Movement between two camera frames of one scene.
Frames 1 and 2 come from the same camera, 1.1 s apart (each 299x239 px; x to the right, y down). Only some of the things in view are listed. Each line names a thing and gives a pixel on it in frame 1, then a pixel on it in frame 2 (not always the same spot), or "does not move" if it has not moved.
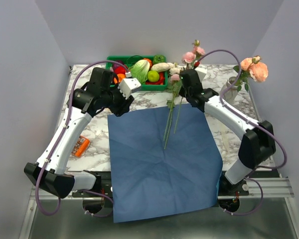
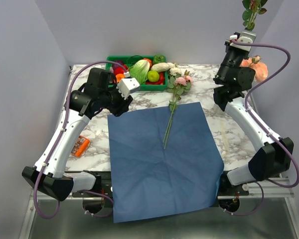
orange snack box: x=80 y=147 does not move
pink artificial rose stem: x=190 y=58 -> x=253 y=7
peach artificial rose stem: x=251 y=67 does not move
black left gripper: x=124 y=106 does not move
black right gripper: x=183 y=91 -> x=228 y=47
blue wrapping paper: x=149 y=180 does not move
